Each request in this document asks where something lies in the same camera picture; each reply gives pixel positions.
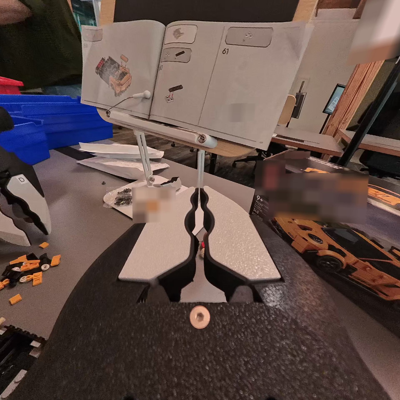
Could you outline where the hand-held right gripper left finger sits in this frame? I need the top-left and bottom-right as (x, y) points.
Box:
(118, 187), (200, 302)

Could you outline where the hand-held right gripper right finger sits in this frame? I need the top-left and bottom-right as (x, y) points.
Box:
(200, 186), (282, 302)

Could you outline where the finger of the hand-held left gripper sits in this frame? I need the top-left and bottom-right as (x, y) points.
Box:
(2, 173), (52, 236)
(0, 206), (32, 247)

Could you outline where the blue plastic bin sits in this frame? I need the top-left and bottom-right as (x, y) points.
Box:
(0, 121), (50, 166)
(0, 94), (114, 150)

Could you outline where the partly built black model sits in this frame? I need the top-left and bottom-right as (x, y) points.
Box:
(0, 317), (47, 400)

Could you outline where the lego instruction booklet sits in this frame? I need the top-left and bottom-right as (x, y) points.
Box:
(81, 20), (308, 151)

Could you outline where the small pile of lego pieces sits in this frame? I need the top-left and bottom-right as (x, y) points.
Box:
(0, 241), (62, 305)

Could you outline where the black lego set box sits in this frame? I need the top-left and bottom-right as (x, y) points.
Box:
(250, 150), (400, 302)

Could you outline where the clear bag of black parts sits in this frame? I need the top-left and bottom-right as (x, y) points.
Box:
(106, 187), (133, 208)

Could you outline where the red plastic bin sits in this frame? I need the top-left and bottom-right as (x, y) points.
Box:
(0, 76), (24, 95)

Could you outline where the black office chair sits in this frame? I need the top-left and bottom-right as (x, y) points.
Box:
(233, 147), (282, 175)

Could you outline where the white paper bag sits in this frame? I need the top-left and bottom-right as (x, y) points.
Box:
(78, 142), (164, 160)
(76, 156), (170, 181)

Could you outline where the white book stand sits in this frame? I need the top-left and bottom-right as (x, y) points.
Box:
(97, 90), (257, 237)

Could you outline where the grey desk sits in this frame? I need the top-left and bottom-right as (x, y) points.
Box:
(337, 129), (400, 157)
(271, 125), (344, 157)

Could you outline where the pale wooden chair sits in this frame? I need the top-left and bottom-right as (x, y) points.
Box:
(278, 94), (296, 126)

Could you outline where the monitor on stand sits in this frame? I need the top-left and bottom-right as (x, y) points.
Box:
(320, 84), (346, 133)

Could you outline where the black slanted pole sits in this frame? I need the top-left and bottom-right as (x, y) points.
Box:
(337, 56), (400, 166)

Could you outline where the black wall device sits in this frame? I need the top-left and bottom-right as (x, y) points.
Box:
(295, 81), (309, 119)

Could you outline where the wooden post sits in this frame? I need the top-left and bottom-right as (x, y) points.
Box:
(322, 59), (385, 160)

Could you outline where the dark board with wooden frame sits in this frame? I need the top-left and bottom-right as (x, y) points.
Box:
(99, 0), (317, 23)

